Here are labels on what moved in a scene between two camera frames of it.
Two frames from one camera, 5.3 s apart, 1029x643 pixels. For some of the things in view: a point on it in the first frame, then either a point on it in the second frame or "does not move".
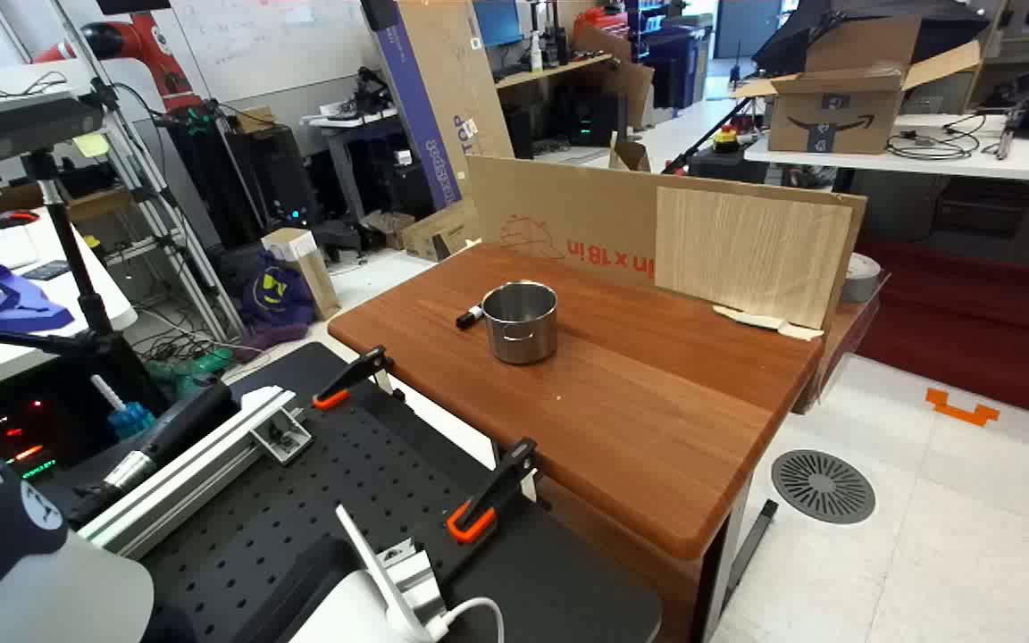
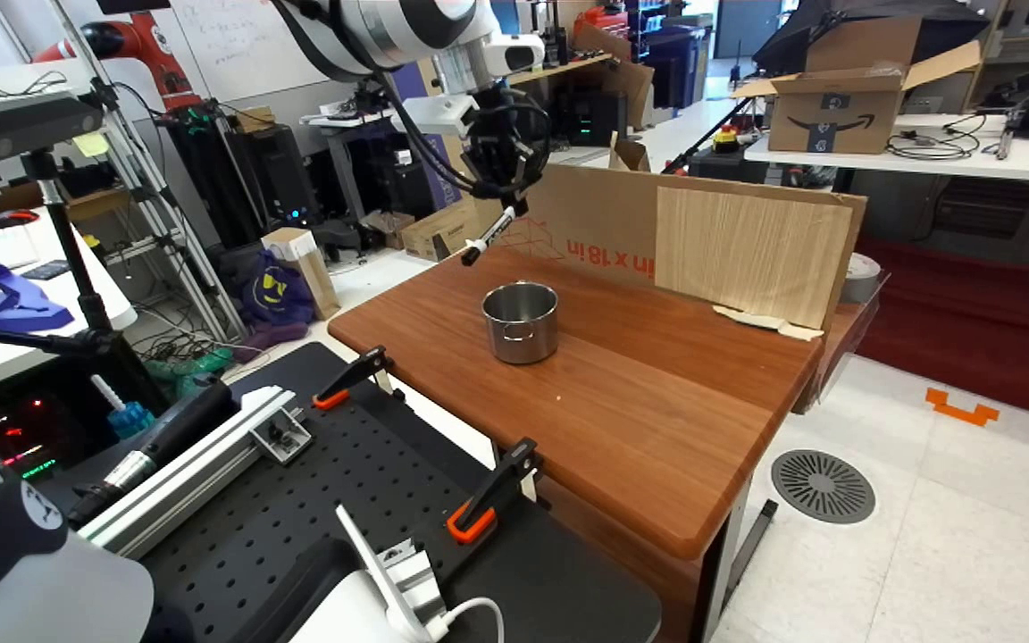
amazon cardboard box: x=859 y=83 does not move
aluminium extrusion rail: x=273 y=419 does not move
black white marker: x=464 y=319 → x=482 y=242
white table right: x=960 y=145 does not move
